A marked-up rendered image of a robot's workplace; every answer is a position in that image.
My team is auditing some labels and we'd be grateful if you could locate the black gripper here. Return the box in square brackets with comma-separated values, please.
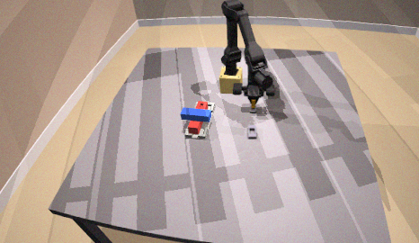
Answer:
[233, 77, 274, 97]

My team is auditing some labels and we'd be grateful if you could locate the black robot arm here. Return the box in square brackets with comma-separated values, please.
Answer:
[221, 0, 273, 100]

